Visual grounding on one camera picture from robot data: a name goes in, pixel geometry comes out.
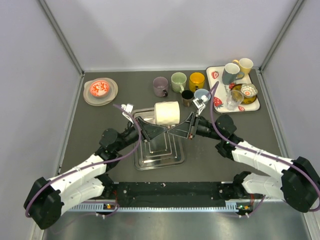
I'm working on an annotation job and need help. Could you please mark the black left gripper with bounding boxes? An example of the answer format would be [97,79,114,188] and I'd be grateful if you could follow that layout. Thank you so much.
[115,116,168,152]

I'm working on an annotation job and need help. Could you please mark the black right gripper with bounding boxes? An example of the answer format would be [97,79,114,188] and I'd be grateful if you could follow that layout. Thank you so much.
[167,112,224,141]

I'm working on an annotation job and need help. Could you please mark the cream ceramic mug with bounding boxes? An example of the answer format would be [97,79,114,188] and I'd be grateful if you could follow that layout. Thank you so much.
[154,101,180,126]

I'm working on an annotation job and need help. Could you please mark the brown striped small mug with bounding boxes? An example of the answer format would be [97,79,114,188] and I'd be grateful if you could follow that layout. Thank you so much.
[181,90,194,107]

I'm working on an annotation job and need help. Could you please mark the light grey ceramic mug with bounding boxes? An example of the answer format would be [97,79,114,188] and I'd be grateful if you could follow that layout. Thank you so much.
[194,88,211,104]

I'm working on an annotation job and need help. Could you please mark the purple ceramic mug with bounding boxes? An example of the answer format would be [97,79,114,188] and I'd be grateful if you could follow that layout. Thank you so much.
[153,76,169,97]

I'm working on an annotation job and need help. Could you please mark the light green ceramic mug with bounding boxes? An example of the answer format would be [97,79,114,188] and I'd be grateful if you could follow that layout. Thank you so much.
[171,72,187,94]

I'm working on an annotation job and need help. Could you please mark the yellow ceramic mug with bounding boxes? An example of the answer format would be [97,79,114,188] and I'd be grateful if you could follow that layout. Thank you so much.
[189,72,205,92]

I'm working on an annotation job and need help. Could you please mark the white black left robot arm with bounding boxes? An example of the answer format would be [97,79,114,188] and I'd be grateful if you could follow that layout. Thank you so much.
[23,117,167,230]

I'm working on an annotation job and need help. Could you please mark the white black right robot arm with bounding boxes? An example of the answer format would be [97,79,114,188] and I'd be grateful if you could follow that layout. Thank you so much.
[167,112,320,213]

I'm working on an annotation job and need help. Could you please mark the dark grey tall mug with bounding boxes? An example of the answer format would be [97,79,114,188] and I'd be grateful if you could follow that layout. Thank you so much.
[222,63,245,85]

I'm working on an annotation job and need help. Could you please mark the pale yellow mug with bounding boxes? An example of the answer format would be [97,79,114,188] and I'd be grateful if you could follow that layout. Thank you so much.
[232,58,254,75]

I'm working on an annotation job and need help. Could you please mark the silver metal tray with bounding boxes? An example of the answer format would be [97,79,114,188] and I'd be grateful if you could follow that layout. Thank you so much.
[132,107,184,171]

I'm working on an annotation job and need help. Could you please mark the clear glass cup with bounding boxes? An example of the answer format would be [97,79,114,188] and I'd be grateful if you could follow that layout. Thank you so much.
[226,90,244,111]

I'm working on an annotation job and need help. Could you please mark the strawberry print white tray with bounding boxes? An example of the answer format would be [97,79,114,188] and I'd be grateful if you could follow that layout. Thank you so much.
[206,66,261,114]

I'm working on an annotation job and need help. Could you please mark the red patterned bowl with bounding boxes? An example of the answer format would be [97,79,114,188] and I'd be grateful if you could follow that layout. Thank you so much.
[89,80,110,98]

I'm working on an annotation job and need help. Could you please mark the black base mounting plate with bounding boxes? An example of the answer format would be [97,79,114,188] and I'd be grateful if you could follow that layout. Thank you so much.
[92,182,262,208]

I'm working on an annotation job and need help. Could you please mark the yellow ceramic bowl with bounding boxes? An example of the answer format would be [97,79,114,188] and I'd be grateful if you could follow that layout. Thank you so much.
[231,84,258,105]

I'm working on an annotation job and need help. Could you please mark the grey ceramic plate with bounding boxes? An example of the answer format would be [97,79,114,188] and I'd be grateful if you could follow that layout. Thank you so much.
[83,77,119,107]

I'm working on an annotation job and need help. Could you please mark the blue patterned small bowl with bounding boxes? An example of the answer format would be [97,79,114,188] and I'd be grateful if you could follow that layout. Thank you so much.
[240,83,258,98]

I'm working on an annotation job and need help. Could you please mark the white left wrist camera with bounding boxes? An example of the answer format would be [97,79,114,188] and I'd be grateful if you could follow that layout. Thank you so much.
[121,103,134,119]

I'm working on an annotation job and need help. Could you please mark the grey slotted cable duct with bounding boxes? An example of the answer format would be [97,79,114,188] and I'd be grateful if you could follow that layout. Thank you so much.
[49,199,263,213]

